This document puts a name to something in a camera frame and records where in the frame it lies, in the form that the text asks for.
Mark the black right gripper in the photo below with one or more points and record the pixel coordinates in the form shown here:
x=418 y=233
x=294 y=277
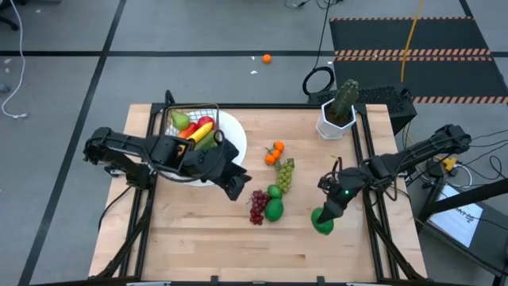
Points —
x=347 y=184

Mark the green cucumber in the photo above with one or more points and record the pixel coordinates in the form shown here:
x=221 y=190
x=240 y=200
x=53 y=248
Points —
x=206 y=143

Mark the black chair base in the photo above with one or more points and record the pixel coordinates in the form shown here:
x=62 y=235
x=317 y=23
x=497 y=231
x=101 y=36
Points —
x=10 y=22

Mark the white plant pot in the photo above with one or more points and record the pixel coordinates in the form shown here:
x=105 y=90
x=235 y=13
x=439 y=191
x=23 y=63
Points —
x=327 y=129

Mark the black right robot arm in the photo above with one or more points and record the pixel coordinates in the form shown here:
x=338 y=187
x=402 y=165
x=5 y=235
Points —
x=420 y=153

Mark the large green lime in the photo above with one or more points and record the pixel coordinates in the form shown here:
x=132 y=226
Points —
x=274 y=210

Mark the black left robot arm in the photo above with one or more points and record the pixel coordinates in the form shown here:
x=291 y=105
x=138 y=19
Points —
x=119 y=145

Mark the white paper sheet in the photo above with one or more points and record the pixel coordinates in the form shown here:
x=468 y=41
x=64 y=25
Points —
x=456 y=218

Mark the green cactus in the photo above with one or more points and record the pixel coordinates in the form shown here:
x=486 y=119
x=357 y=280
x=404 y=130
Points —
x=344 y=99

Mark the black striped floor mat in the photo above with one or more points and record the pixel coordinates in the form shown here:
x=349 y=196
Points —
x=377 y=35

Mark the white round placemat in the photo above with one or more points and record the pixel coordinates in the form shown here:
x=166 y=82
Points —
x=236 y=135

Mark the green grape bunch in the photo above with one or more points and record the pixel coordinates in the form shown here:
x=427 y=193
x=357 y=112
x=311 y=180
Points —
x=285 y=178

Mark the bright green round fruit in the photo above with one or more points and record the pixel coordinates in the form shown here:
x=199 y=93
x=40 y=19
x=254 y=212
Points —
x=323 y=229

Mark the small orange ball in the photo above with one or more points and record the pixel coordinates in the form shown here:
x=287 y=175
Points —
x=266 y=59

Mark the small green lime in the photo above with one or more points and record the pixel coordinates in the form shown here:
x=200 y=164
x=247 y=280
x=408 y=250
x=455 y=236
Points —
x=274 y=191

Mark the black perforated computer case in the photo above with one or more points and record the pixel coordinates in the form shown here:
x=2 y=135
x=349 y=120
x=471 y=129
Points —
x=381 y=97

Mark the yellow plug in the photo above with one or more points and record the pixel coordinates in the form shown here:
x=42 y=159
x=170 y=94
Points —
x=448 y=163

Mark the red grape bunch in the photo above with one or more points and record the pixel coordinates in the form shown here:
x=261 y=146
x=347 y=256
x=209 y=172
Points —
x=259 y=204

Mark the yellow banana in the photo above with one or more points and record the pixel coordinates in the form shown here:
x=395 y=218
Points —
x=200 y=133

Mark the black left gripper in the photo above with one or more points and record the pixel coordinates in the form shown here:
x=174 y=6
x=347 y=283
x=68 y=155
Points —
x=214 y=163

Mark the black side cart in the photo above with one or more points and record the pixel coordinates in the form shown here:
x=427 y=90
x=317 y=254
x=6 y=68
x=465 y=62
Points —
x=492 y=238

